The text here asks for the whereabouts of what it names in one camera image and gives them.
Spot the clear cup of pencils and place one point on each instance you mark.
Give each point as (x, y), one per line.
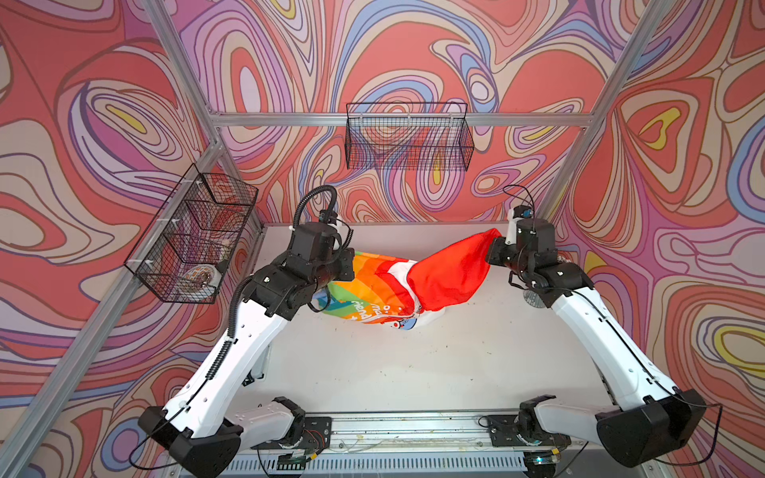
(533, 299)

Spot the black wire basket back wall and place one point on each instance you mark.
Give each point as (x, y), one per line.
(408, 136)

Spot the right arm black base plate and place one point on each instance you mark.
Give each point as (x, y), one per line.
(504, 431)

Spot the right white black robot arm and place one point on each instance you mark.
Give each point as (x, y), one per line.
(650, 416)

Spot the black wire basket left wall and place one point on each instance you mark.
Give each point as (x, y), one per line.
(201, 222)

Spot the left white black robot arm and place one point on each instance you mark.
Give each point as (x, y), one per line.
(194, 426)

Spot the rainbow red white kids jacket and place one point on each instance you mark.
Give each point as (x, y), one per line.
(408, 294)

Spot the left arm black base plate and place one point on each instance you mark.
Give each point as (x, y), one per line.
(315, 438)

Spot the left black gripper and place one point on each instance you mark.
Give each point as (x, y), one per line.
(348, 272)

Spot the black wire basket wall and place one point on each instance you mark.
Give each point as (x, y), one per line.
(201, 222)
(408, 136)

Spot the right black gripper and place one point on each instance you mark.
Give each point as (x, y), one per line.
(496, 247)

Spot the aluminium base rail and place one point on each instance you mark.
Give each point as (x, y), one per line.
(427, 444)

